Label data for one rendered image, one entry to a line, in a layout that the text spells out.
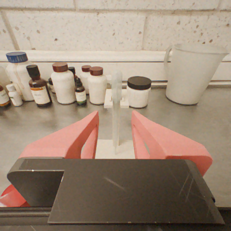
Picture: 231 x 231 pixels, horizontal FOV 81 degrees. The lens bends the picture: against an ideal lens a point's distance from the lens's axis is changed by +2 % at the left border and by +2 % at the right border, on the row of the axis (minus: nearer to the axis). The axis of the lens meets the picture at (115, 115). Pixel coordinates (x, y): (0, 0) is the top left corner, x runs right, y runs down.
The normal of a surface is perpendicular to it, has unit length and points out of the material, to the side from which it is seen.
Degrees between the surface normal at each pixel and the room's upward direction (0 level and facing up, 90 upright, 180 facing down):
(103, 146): 0
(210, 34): 90
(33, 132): 0
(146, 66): 90
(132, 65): 90
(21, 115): 0
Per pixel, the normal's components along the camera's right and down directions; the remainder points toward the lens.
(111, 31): 0.04, 0.59
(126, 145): 0.01, -0.81
